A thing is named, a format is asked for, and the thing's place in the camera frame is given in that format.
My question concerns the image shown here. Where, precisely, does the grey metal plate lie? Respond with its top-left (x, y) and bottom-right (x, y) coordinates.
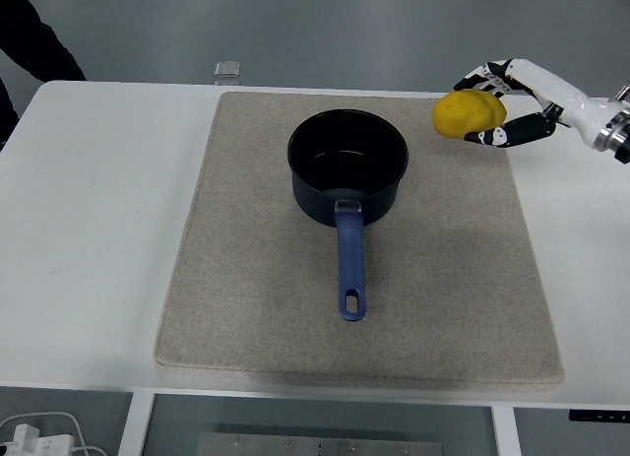
top-left (196, 431), bottom-right (444, 456)

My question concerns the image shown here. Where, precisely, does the white power strip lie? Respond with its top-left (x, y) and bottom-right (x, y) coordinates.
top-left (0, 423), bottom-right (75, 456)

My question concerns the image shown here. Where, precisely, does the black table control panel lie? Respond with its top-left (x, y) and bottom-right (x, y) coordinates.
top-left (569, 409), bottom-right (630, 422)

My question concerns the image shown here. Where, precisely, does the small clear plastic box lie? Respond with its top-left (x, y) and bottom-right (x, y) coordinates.
top-left (214, 60), bottom-right (243, 87)

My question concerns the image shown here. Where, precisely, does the white table leg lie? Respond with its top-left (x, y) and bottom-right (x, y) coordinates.
top-left (490, 405), bottom-right (522, 456)
top-left (117, 390), bottom-right (157, 456)

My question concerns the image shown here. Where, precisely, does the yellow potato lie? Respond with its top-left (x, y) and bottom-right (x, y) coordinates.
top-left (432, 90), bottom-right (508, 141)

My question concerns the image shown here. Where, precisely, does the beige fabric mat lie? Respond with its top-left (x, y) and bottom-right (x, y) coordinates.
top-left (154, 91), bottom-right (566, 386)

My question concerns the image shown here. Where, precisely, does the person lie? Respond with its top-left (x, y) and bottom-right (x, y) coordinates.
top-left (0, 0), bottom-right (89, 152)

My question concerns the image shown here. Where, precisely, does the blue pot with handle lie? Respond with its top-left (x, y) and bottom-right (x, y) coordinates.
top-left (286, 108), bottom-right (410, 322)

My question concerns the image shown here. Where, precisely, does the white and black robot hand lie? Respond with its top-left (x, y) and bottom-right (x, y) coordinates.
top-left (453, 58), bottom-right (622, 148)

